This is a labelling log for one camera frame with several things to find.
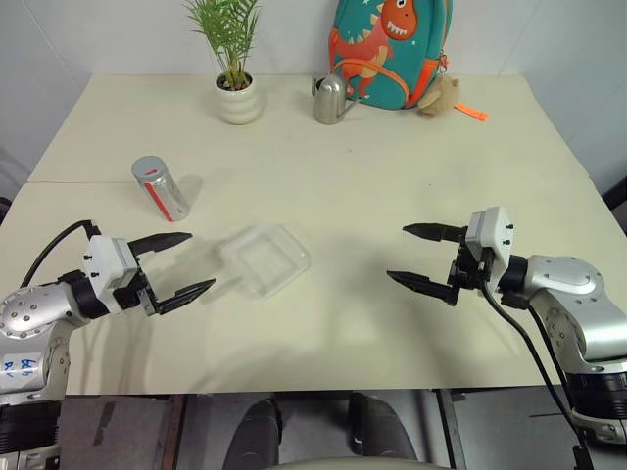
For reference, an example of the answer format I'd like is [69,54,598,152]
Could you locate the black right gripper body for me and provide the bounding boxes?
[447,239,501,297]

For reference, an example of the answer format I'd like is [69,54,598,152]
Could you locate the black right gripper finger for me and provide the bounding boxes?
[402,221,470,245]
[386,269,460,308]

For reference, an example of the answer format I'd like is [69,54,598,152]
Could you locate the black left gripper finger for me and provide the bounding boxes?
[157,278,217,315]
[128,231,194,258]

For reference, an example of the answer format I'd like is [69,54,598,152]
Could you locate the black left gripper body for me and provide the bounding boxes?
[113,243,167,318]

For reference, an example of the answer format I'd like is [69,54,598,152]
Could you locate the red and silver can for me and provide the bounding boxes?
[130,155,192,223]

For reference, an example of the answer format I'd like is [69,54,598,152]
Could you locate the clear plastic container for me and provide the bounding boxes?
[218,223,314,302]

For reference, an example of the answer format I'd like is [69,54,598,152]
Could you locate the dark rounded shape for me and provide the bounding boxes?
[347,391,418,464]
[222,399,284,470]

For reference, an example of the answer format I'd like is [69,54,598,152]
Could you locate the white ribbed plant pot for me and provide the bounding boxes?
[214,71,263,126]

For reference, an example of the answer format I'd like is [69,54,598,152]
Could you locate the silver metal watering can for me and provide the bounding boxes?
[309,72,366,126]

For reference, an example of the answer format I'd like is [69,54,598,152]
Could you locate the teal dinosaur backpack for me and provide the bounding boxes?
[328,0,455,112]

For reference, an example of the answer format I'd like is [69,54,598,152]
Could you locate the green potted plant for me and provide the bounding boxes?
[182,0,262,92]

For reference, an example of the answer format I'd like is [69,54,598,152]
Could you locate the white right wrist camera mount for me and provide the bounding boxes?
[461,206,515,291]

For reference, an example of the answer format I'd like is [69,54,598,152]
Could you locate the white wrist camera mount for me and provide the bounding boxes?
[461,206,515,291]
[82,235,144,312]

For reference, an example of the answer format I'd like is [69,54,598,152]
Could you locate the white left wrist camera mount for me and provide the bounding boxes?
[82,235,144,312]

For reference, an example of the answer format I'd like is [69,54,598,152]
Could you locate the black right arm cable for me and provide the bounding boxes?
[477,277,597,470]

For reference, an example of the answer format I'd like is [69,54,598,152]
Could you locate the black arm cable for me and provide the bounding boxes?
[477,277,597,470]
[19,219,103,290]

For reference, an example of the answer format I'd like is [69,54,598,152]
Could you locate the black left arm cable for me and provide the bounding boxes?
[19,219,103,290]

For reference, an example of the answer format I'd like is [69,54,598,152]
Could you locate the orange strap tag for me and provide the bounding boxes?
[453,101,491,123]

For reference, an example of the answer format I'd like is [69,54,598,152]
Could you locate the beige plush bear keychain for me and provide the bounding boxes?
[415,76,464,119]

